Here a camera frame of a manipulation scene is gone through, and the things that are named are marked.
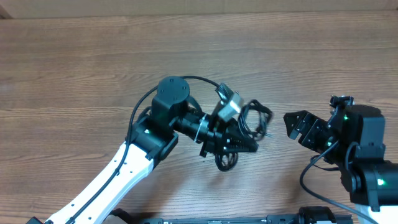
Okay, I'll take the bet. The black USB-A cable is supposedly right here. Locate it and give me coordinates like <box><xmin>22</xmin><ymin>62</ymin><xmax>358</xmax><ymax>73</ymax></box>
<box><xmin>238</xmin><ymin>99</ymin><xmax>274</xmax><ymax>141</ymax></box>

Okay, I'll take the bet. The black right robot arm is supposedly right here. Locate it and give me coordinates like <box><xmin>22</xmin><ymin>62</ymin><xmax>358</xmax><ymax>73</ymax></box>
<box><xmin>284</xmin><ymin>95</ymin><xmax>397</xmax><ymax>223</ymax></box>

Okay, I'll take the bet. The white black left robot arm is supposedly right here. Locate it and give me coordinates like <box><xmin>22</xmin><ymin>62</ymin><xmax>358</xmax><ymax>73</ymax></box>
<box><xmin>46</xmin><ymin>76</ymin><xmax>258</xmax><ymax>223</ymax></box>

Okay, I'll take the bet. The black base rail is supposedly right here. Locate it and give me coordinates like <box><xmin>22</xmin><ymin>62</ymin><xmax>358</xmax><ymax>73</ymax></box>
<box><xmin>104</xmin><ymin>206</ymin><xmax>354</xmax><ymax>224</ymax></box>

